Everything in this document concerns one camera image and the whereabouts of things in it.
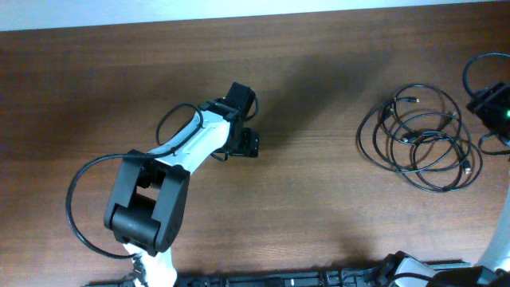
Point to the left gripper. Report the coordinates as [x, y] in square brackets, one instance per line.
[248, 144]

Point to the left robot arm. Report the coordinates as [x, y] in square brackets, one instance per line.
[146, 207]

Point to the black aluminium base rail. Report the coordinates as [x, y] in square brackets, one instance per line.
[348, 277]

